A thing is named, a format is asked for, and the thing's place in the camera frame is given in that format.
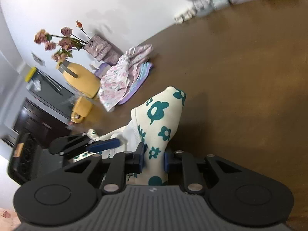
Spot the yellow thermos jug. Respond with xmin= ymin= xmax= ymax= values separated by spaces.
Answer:
xmin=56 ymin=60 xmax=100 ymax=99

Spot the blue purple garment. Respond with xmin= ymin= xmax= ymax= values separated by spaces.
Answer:
xmin=118 ymin=62 xmax=153 ymax=105

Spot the white small connectors row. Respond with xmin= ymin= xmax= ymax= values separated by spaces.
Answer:
xmin=174 ymin=8 xmax=196 ymax=24

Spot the pink knitted vase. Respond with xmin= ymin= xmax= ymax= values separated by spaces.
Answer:
xmin=84 ymin=34 xmax=121 ymax=65

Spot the right hand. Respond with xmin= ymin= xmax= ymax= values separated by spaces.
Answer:
xmin=0 ymin=208 xmax=21 ymax=231

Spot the dark wooden door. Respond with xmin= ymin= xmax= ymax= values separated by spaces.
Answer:
xmin=13 ymin=99 xmax=71 ymax=148

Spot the pink floral garment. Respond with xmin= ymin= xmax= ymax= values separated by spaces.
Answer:
xmin=98 ymin=44 xmax=152 ymax=112

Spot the purple tissue box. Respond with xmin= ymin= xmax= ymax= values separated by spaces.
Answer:
xmin=89 ymin=61 xmax=111 ymax=79

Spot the cream green-flower garment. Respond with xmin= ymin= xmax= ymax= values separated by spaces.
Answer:
xmin=85 ymin=87 xmax=186 ymax=186

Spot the yellow mug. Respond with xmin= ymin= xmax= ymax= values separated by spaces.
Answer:
xmin=71 ymin=96 xmax=93 ymax=124

